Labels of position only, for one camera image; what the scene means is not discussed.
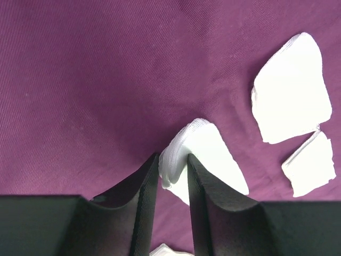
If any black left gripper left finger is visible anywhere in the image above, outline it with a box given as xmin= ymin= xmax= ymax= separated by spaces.
xmin=1 ymin=154 xmax=159 ymax=255

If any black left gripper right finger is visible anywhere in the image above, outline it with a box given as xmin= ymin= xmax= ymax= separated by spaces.
xmin=188 ymin=154 xmax=340 ymax=256

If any white gauze pad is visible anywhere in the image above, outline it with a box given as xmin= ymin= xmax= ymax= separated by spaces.
xmin=251 ymin=32 xmax=332 ymax=144
xmin=281 ymin=131 xmax=336 ymax=198
xmin=149 ymin=243 xmax=194 ymax=256
xmin=158 ymin=118 xmax=249 ymax=205

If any purple cloth drape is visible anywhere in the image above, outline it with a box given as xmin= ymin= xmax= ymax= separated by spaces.
xmin=1 ymin=1 xmax=340 ymax=253

